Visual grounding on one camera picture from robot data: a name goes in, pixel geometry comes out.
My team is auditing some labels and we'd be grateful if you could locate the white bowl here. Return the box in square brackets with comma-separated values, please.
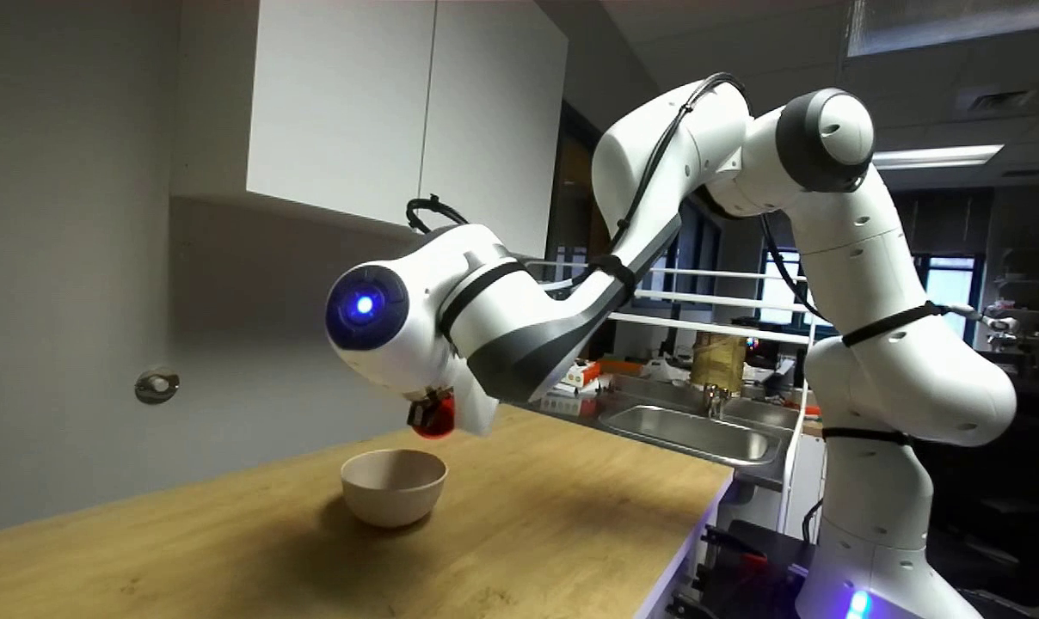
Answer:
[341, 449, 449, 529]

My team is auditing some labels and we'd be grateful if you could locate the yellowish plastic jar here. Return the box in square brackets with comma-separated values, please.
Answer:
[691, 331, 747, 393]

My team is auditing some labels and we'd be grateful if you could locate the white wall cabinet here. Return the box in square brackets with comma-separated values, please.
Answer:
[170, 0, 570, 260]

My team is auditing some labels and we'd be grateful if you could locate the stack of small boxes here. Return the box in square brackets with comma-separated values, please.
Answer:
[540, 359, 604, 419]

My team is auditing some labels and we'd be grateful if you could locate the steel sink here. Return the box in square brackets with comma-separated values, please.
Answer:
[599, 403, 784, 470]

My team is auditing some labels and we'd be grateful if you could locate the orange cup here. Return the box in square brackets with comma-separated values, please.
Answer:
[413, 389, 457, 440]

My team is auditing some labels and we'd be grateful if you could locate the ceiling vent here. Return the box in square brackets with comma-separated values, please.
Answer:
[956, 85, 1039, 119]

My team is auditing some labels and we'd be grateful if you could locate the round metal wall plate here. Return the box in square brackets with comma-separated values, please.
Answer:
[134, 368, 181, 406]

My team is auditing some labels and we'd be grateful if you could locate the white cabinet door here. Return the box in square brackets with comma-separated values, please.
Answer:
[246, 0, 438, 227]
[419, 0, 570, 260]

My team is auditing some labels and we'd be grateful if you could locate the ceiling light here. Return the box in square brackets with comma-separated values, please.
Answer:
[871, 144, 1005, 171]

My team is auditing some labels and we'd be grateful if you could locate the window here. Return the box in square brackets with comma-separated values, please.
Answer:
[755, 248, 987, 346]

